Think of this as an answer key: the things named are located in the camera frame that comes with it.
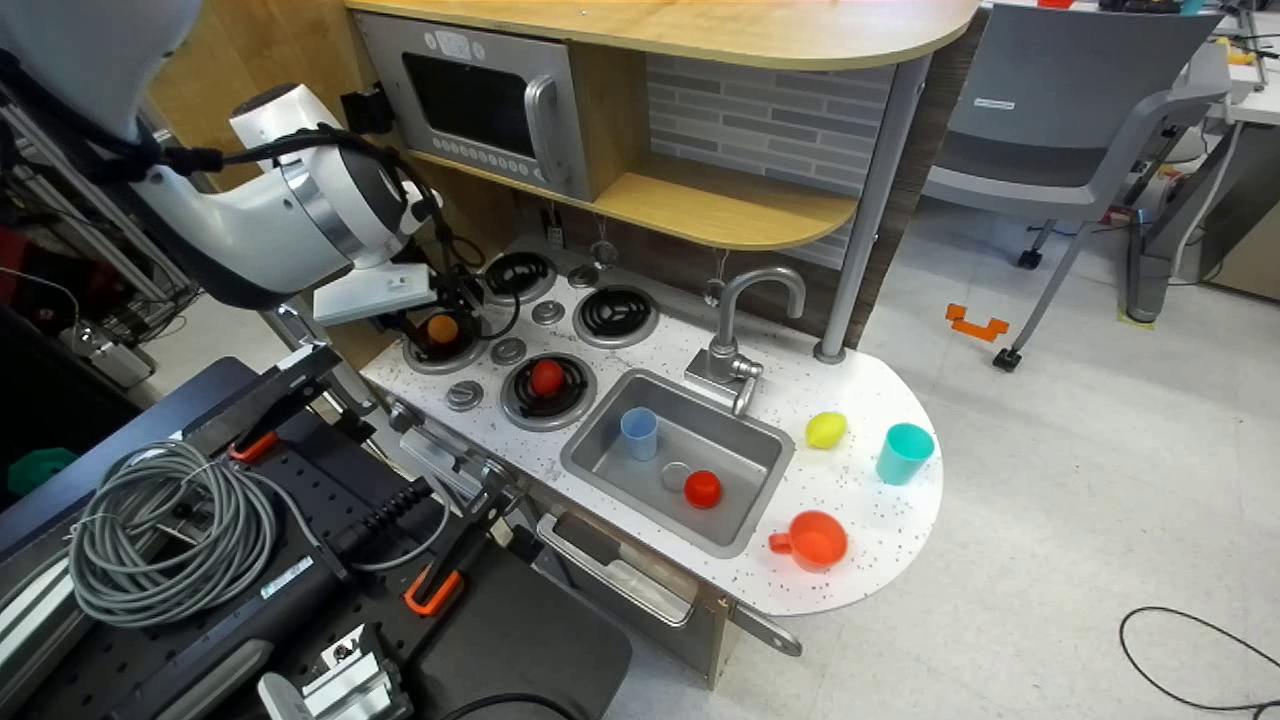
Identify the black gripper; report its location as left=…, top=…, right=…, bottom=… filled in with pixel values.
left=396, top=259, right=488, bottom=361

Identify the black coil stove burner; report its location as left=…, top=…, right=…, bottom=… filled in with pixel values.
left=572, top=279, right=660, bottom=350
left=495, top=350, right=596, bottom=437
left=481, top=247, right=566, bottom=305
left=396, top=311, right=493, bottom=380

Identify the red toy ball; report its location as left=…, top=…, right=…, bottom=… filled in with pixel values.
left=527, top=357, right=572, bottom=402

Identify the small blue toy cup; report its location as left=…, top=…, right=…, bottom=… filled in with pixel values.
left=618, top=402, right=663, bottom=465

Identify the grey toy microwave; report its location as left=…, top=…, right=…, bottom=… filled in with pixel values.
left=353, top=13, right=599, bottom=203

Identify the grey toy faucet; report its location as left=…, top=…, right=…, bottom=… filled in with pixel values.
left=686, top=262, right=812, bottom=418

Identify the red ball in sink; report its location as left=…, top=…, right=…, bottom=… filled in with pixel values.
left=680, top=469, right=728, bottom=516

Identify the grey toy sink basin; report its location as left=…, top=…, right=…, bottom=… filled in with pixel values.
left=562, top=367, right=799, bottom=563

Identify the yellow toy ball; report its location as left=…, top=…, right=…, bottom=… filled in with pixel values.
left=799, top=407, right=854, bottom=455

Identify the wooden toy kitchen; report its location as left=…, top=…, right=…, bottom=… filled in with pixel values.
left=146, top=0, right=985, bottom=693

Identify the teal toy cup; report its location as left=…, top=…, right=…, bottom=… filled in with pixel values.
left=874, top=418, right=940, bottom=488

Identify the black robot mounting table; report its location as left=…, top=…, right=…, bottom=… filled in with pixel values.
left=0, top=350, right=642, bottom=720

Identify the green round object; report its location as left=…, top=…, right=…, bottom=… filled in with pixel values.
left=5, top=442, right=82, bottom=505

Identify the orange plastic piece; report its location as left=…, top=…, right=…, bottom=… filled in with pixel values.
left=944, top=298, right=1014, bottom=348

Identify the grey office chair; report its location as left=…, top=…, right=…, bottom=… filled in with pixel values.
left=924, top=2, right=1240, bottom=375

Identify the grey metal cabinet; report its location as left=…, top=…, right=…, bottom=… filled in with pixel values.
left=1196, top=109, right=1280, bottom=306

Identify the black clamp with orange handle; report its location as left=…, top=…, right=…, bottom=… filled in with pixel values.
left=402, top=494, right=515, bottom=625
left=230, top=425, right=288, bottom=470

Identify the grey microwave door handle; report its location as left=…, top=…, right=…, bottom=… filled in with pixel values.
left=522, top=66, right=572, bottom=192

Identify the grey oven door handle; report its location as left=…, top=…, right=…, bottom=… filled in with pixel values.
left=539, top=511, right=700, bottom=632

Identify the silver metal bracket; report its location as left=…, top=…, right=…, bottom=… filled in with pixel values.
left=258, top=618, right=414, bottom=720

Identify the grey coiled cable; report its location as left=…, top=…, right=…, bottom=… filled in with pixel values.
left=66, top=438, right=283, bottom=632

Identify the orange toy cup with handle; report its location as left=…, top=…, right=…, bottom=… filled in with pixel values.
left=765, top=506, right=856, bottom=575

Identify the grey cupboard door handle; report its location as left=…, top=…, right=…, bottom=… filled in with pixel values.
left=723, top=595, right=810, bottom=660

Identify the grey kitchen support post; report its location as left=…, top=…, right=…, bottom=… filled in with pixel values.
left=812, top=57, right=932, bottom=367

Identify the black floor cable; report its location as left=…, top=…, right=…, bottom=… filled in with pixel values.
left=1113, top=603, right=1280, bottom=720

